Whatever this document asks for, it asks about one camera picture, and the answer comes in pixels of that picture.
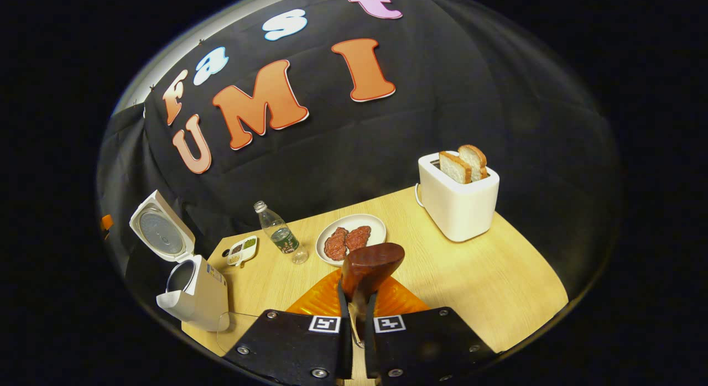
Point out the brown wooden spoon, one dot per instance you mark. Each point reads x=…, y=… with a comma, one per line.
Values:
x=370, y=267

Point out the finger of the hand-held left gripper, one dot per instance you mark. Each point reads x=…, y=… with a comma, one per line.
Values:
x=107, y=222

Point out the clear plastic container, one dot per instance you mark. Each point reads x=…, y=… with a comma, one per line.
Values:
x=235, y=330

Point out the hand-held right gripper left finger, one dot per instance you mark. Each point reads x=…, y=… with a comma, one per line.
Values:
x=344, y=342

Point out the row of black backdrop clips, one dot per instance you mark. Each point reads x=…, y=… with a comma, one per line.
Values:
x=152, y=88

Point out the clear plastic water bottle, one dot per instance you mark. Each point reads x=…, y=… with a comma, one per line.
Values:
x=282, y=236

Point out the white toaster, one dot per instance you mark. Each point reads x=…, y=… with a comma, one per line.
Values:
x=459, y=209

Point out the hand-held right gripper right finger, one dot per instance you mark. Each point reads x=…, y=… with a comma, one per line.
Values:
x=370, y=347

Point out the black backdrop cloth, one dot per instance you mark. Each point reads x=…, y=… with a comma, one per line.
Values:
x=442, y=98

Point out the white divided grain dish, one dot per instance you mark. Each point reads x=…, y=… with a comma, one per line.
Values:
x=243, y=253

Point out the white rice cooker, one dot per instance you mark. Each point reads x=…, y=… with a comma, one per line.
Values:
x=207, y=297

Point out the white round plate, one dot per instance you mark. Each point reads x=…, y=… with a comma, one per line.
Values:
x=359, y=220

